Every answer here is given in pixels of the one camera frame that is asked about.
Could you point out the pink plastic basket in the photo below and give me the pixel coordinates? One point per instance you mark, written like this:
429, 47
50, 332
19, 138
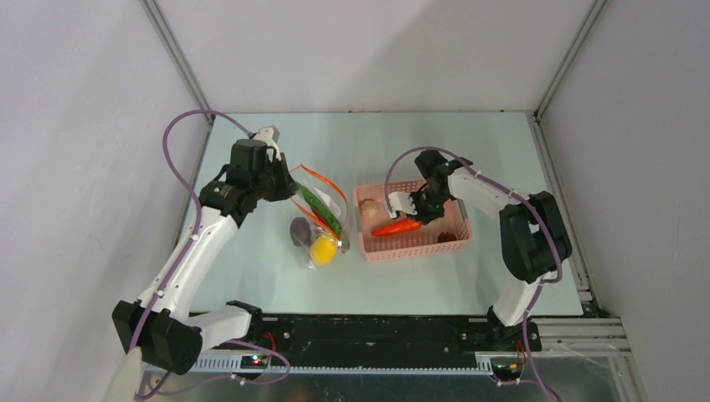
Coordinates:
417, 243

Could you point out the clear zip bag orange zipper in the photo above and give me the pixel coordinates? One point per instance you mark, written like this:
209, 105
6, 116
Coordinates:
321, 230

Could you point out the yellow mango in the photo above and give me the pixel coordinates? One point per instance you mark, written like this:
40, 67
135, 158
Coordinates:
323, 249

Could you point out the green cucumber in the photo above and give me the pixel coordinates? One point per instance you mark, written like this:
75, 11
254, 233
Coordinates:
337, 222

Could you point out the red chili pepper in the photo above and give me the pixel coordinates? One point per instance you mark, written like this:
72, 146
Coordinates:
320, 217

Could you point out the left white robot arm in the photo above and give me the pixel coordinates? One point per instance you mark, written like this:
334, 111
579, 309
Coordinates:
159, 321

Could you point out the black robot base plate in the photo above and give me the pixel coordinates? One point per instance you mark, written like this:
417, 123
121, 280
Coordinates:
348, 339

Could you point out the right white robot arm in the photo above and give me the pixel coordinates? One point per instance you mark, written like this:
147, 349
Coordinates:
534, 239

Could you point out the white garlic bulb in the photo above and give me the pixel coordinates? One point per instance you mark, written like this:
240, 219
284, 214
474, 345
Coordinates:
368, 208

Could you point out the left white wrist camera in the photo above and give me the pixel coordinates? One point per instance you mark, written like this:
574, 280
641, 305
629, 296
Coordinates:
269, 135

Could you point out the red strawberry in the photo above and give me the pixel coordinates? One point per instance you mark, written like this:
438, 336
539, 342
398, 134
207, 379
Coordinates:
445, 237

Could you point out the right green circuit board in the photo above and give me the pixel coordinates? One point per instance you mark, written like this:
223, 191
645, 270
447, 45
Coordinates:
506, 373

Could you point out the grey slotted cable duct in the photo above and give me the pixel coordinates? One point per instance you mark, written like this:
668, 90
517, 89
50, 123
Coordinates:
228, 363

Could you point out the left green circuit board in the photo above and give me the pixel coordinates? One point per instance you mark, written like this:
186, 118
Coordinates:
254, 362

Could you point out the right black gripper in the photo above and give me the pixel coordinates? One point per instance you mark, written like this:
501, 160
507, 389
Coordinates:
418, 204

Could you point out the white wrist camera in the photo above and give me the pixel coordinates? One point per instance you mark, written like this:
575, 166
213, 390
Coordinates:
399, 203
269, 135

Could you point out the green circuit board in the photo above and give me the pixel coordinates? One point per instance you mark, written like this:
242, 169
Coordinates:
254, 362
506, 373

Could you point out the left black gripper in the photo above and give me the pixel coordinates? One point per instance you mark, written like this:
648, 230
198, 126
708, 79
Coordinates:
287, 188

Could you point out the orange carrot green top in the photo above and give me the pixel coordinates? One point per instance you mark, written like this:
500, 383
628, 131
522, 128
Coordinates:
397, 227

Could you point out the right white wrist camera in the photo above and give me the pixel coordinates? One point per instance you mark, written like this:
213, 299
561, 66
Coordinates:
399, 203

